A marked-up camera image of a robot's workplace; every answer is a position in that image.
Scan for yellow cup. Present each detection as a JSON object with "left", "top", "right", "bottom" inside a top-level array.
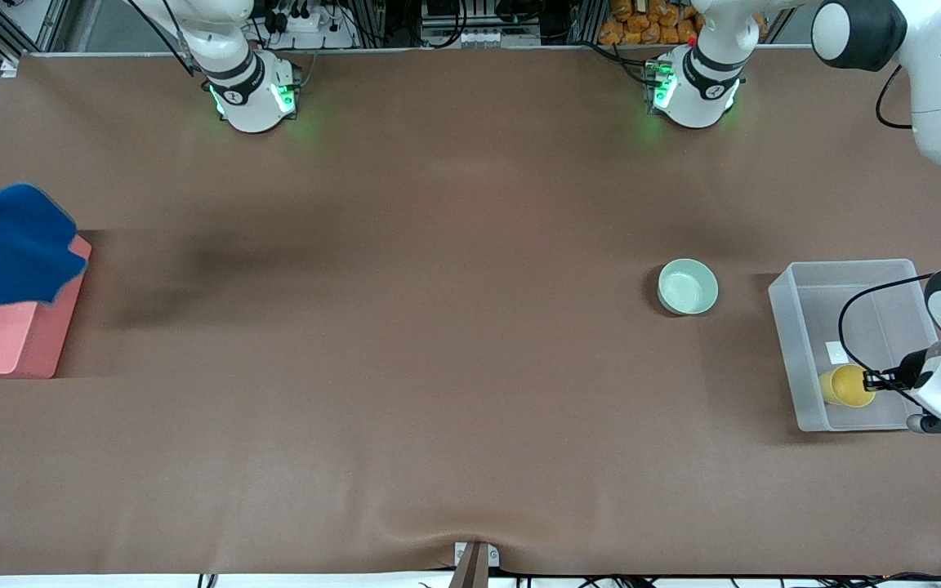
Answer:
[{"left": 818, "top": 363, "right": 877, "bottom": 408}]

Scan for blue cloth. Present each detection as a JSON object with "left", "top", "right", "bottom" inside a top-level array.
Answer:
[{"left": 0, "top": 183, "right": 89, "bottom": 307}]

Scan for metal table edge bracket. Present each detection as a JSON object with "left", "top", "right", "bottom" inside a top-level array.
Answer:
[{"left": 454, "top": 541, "right": 501, "bottom": 568}]

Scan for white power strip with plugs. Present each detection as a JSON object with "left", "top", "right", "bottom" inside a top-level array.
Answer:
[{"left": 262, "top": 4, "right": 357, "bottom": 50}]

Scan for translucent white plastic bin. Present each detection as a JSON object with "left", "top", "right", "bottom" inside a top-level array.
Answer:
[{"left": 768, "top": 259, "right": 941, "bottom": 433}]

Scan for brown post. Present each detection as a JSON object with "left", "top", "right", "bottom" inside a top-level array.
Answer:
[{"left": 448, "top": 543, "right": 490, "bottom": 588}]

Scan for mint green bowl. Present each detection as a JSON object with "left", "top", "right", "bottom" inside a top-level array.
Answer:
[{"left": 657, "top": 258, "right": 720, "bottom": 316}]

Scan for aluminium frame profile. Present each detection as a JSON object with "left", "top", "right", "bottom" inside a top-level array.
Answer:
[{"left": 0, "top": 0, "right": 71, "bottom": 62}]

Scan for pink plastic bin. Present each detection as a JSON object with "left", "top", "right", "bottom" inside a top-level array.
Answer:
[{"left": 0, "top": 219, "right": 93, "bottom": 380}]

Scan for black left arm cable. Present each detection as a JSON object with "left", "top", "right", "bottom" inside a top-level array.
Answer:
[{"left": 838, "top": 64, "right": 933, "bottom": 405}]

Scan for brown table cover mat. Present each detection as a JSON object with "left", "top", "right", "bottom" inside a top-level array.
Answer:
[{"left": 0, "top": 47, "right": 941, "bottom": 577}]

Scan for white socket strip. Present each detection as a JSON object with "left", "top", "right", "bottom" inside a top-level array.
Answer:
[{"left": 421, "top": 29, "right": 541, "bottom": 48}]

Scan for orange packets pile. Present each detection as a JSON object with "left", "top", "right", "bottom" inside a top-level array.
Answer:
[{"left": 599, "top": 0, "right": 704, "bottom": 46}]

